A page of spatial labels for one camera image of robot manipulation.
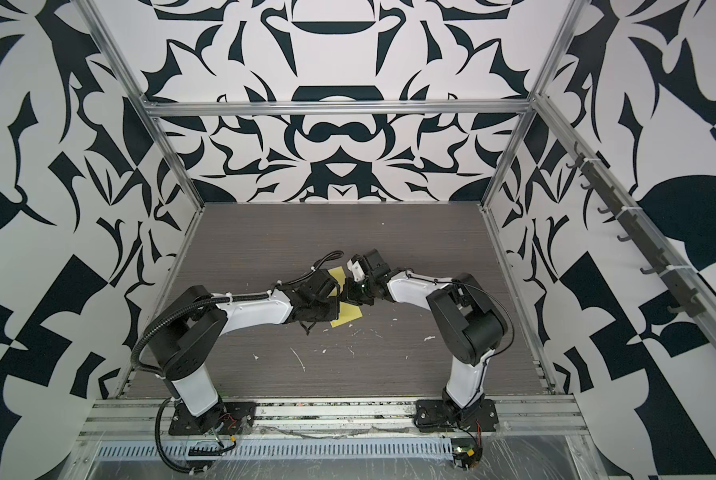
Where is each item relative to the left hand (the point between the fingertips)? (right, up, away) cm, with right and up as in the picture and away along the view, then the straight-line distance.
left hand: (342, 305), depth 91 cm
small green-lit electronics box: (+30, -30, -20) cm, 47 cm away
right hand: (-1, +3, -1) cm, 3 cm away
